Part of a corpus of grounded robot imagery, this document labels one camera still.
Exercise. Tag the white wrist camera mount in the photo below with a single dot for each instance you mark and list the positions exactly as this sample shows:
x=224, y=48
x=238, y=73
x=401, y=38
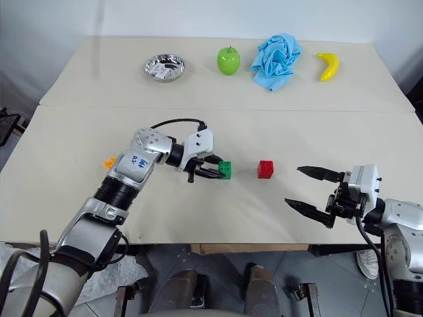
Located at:
x=200, y=142
x=365, y=185

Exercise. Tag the clear plastic wrap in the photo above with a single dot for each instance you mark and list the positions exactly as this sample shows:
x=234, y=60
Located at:
x=109, y=280

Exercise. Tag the white sneaker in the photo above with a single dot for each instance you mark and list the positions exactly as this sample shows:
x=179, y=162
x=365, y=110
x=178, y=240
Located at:
x=368, y=262

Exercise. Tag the metal clamp bracket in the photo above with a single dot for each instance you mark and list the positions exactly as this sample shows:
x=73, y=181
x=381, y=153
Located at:
x=307, y=297
x=124, y=298

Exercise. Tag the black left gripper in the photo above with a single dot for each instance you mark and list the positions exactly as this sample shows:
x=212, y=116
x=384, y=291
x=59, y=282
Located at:
x=195, y=162

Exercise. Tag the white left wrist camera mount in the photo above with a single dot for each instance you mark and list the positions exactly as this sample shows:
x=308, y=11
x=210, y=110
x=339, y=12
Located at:
x=200, y=142

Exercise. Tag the green apple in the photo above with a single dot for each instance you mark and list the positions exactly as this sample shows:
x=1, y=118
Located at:
x=228, y=61

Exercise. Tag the crumpled blue cloth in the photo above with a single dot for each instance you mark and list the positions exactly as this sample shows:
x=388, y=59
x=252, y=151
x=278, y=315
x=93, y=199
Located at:
x=276, y=61

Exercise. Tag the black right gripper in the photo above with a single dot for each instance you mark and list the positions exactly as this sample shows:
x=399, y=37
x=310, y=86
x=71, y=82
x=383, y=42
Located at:
x=345, y=204

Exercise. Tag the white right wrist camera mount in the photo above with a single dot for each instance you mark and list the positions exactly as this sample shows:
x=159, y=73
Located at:
x=365, y=185

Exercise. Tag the yellow banana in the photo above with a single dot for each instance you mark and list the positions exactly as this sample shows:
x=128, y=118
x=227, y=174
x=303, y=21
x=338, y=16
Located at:
x=330, y=66

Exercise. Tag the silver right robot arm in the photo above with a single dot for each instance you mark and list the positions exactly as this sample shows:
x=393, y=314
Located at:
x=401, y=228

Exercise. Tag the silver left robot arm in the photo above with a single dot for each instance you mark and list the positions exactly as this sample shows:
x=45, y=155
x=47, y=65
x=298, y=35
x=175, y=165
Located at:
x=132, y=165

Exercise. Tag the brown cardboard under table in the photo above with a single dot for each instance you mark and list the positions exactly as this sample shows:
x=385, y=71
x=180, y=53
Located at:
x=248, y=248

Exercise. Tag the orange toy brick cube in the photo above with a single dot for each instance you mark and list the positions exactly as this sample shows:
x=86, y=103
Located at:
x=109, y=163

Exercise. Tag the black frame beside table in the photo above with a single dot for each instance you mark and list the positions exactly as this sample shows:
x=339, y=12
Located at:
x=8, y=125

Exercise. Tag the shiny metal bowl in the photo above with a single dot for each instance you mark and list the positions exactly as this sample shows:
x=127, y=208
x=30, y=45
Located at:
x=164, y=68

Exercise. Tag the red toy brick cube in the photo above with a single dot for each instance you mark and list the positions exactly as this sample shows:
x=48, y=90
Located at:
x=265, y=169

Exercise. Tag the green toy brick cube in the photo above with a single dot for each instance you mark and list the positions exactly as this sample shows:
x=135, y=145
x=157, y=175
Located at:
x=226, y=169

